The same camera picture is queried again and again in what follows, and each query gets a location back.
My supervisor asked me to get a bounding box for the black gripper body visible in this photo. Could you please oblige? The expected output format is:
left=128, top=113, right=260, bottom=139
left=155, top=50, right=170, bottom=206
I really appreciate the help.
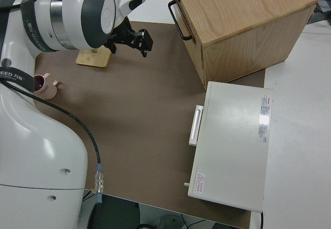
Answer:
left=106, top=18, right=140, bottom=49

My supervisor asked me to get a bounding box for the pink mug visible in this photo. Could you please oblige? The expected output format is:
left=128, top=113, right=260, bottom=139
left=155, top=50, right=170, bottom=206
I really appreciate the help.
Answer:
left=33, top=72, right=63, bottom=100

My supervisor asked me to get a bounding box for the bamboo stand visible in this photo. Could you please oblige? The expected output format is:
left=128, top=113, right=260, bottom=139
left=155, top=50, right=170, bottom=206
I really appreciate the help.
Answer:
left=76, top=45, right=112, bottom=69

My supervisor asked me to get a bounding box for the brown table mat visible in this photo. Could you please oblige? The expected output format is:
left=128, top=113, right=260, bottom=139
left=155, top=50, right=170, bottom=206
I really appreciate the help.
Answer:
left=33, top=21, right=267, bottom=229

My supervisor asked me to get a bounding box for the wooden cabinet box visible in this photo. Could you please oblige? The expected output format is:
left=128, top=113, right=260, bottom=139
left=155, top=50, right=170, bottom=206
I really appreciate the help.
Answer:
left=168, top=0, right=318, bottom=84

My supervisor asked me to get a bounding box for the white toaster oven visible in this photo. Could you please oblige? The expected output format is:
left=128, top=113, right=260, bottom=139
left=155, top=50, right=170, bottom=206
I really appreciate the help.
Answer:
left=184, top=81, right=274, bottom=212

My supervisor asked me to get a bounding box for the black mesh object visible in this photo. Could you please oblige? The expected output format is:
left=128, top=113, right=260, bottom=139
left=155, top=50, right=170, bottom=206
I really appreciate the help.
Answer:
left=305, top=0, right=331, bottom=27

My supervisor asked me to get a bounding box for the black cabinet handle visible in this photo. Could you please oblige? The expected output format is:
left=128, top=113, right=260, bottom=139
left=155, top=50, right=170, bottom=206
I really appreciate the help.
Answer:
left=168, top=0, right=193, bottom=41

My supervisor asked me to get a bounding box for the white oven door handle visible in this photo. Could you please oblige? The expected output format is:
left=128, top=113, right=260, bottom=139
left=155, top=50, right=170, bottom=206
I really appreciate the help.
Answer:
left=188, top=104, right=204, bottom=147

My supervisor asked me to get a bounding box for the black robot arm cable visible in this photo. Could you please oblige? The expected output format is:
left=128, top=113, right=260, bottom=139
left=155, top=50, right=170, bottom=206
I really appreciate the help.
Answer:
left=0, top=0, right=106, bottom=205

